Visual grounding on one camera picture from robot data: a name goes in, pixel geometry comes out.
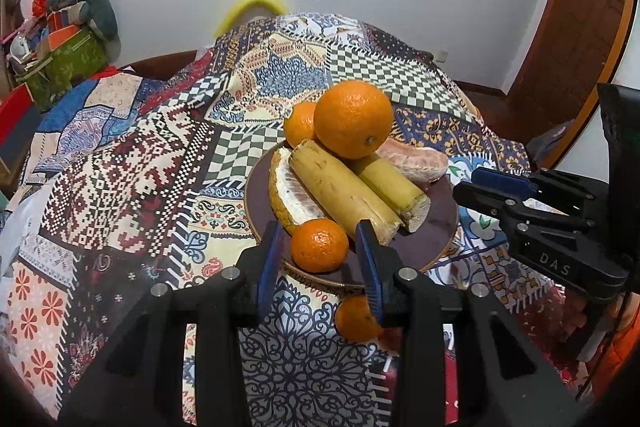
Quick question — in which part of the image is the sugarcane piece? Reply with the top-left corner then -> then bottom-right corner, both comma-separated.
288,140 -> 400,245
348,154 -> 431,233

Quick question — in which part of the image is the peeled pomelo segment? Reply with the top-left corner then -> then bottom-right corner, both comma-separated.
376,138 -> 448,185

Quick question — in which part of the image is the small mandarin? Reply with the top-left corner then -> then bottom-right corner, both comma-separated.
334,295 -> 383,343
291,219 -> 349,273

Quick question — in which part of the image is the pomelo wedge with rind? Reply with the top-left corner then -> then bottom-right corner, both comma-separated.
268,146 -> 328,235

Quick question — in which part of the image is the large orange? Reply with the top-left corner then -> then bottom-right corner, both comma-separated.
314,80 -> 394,159
283,101 -> 317,148

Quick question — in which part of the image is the person right hand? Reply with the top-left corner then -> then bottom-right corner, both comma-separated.
562,289 -> 639,398

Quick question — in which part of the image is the small mandarin front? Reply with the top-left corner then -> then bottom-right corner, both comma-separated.
334,295 -> 383,343

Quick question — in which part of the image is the purple ceramic plate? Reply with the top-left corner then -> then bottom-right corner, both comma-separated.
244,145 -> 459,291

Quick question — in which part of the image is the patchwork patterned bedspread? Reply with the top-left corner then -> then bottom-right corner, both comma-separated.
1,13 -> 564,426

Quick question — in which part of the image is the wooden door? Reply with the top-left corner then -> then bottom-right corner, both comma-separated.
508,0 -> 636,167

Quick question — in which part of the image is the red box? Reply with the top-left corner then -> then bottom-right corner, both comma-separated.
0,83 -> 35,144

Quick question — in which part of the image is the green storage box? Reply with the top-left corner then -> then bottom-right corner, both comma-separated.
15,28 -> 108,113

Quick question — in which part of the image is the yellow foam tube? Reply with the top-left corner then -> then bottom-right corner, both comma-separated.
214,0 -> 288,38

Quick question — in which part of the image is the white wall socket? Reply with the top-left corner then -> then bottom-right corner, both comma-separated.
435,50 -> 448,63

